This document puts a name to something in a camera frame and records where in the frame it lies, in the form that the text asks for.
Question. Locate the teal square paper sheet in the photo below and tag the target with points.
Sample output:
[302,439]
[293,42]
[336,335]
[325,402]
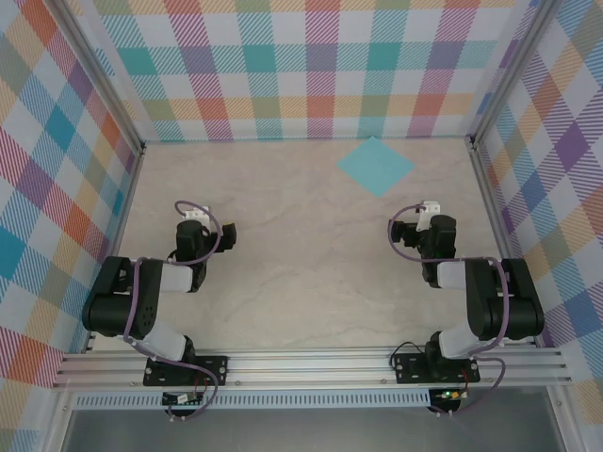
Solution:
[375,166]

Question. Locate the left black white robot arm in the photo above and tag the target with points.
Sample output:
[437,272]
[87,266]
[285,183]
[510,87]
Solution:
[113,311]

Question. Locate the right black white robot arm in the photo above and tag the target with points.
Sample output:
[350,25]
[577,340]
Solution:
[513,306]

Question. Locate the right circuit board green light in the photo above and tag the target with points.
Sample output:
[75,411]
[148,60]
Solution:
[450,394]

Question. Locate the left small circuit board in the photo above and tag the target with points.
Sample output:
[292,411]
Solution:
[172,399]

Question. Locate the grey metal panel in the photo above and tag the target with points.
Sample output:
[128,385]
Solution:
[306,431]

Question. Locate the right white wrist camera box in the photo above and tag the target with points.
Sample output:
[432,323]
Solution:
[431,207]

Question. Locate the right aluminium side rail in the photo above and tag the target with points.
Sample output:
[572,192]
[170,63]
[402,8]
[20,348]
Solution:
[505,235]

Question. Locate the aluminium side rail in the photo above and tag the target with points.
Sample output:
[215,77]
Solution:
[121,216]
[505,235]

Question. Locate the left aluminium side rail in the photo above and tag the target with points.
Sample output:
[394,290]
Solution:
[121,216]

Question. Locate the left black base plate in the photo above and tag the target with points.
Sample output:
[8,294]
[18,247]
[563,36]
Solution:
[212,367]

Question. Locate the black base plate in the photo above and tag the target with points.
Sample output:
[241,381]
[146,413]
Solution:
[212,367]
[410,369]

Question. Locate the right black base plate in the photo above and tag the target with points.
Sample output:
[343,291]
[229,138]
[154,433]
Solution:
[410,369]

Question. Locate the long aluminium mounting rail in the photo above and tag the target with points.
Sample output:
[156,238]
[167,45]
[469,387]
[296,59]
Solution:
[306,365]

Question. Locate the right aluminium frame post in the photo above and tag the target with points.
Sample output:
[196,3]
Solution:
[513,70]

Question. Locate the aluminium frame post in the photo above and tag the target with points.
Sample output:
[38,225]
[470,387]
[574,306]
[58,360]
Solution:
[513,70]
[99,70]

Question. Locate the left aluminium frame post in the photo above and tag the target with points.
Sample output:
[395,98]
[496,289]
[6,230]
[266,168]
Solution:
[99,70]

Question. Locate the right aluminium frame leg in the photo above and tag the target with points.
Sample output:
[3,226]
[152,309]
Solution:
[563,419]

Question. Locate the aluminium frame leg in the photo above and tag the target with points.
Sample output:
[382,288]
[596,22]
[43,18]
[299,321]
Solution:
[56,424]
[563,419]

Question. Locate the left aluminium frame leg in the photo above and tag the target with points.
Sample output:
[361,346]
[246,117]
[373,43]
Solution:
[56,424]

